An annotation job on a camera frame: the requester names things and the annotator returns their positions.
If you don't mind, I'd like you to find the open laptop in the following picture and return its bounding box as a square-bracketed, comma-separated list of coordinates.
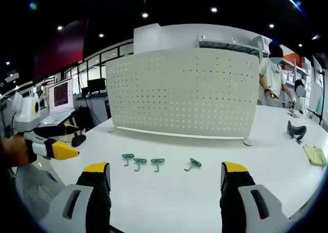
[39, 79, 76, 126]

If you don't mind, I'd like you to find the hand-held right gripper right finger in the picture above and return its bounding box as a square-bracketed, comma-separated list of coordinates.
[219, 161, 292, 233]

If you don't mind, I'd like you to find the black computer mouse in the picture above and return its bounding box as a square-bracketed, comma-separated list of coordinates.
[71, 134, 87, 147]

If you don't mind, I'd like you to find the black tripod stand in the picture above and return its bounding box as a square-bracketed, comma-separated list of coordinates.
[306, 69, 327, 126]

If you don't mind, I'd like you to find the black handheld scanner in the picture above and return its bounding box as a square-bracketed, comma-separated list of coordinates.
[286, 120, 308, 141]

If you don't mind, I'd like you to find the yellow cloth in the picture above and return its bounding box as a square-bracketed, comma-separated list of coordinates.
[303, 144, 327, 167]

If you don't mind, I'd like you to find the white perforated mounting plate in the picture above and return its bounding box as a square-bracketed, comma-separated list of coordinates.
[105, 48, 260, 147]

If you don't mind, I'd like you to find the green hook assembly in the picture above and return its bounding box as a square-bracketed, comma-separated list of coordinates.
[150, 157, 166, 173]
[133, 157, 148, 173]
[121, 153, 135, 167]
[183, 157, 202, 172]

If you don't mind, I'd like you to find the person's left hand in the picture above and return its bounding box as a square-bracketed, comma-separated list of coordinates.
[0, 135, 29, 168]

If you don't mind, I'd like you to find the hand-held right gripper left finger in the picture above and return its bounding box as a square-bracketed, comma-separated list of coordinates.
[40, 162, 112, 233]

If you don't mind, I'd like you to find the black computer monitor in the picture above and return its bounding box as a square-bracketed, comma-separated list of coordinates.
[87, 78, 107, 95]

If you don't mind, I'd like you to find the grey mesh office chair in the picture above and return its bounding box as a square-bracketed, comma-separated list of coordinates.
[10, 163, 66, 222]

